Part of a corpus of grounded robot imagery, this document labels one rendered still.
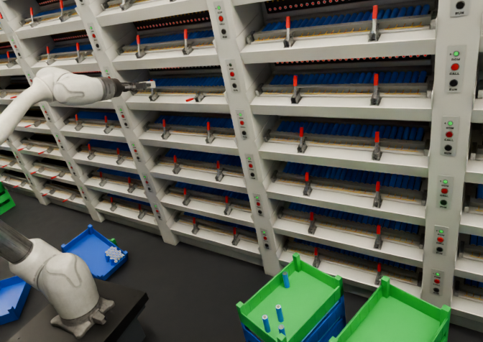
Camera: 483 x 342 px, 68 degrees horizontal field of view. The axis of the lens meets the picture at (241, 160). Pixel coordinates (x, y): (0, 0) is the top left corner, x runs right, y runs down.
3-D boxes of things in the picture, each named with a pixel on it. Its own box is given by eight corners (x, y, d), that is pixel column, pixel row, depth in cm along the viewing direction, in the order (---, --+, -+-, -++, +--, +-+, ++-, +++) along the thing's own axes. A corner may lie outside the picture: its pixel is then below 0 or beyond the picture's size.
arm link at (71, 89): (105, 77, 134) (83, 71, 140) (65, 80, 121) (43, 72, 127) (105, 106, 138) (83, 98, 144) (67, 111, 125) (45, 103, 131)
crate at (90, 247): (128, 259, 209) (128, 251, 204) (100, 284, 195) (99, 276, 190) (90, 231, 218) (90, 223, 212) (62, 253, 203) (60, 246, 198)
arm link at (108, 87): (105, 101, 137) (118, 100, 142) (101, 77, 135) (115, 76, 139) (90, 101, 142) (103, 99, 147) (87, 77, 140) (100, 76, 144)
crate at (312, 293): (285, 358, 106) (282, 341, 102) (239, 320, 120) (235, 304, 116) (343, 294, 122) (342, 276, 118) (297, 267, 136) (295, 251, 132)
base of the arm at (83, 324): (86, 343, 131) (81, 333, 129) (49, 324, 142) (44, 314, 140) (123, 307, 145) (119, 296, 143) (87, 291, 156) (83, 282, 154)
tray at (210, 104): (232, 113, 142) (223, 93, 136) (129, 109, 174) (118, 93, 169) (254, 84, 153) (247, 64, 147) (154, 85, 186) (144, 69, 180)
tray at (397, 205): (425, 226, 121) (425, 200, 113) (268, 197, 154) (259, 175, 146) (434, 182, 133) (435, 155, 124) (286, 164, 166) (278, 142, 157)
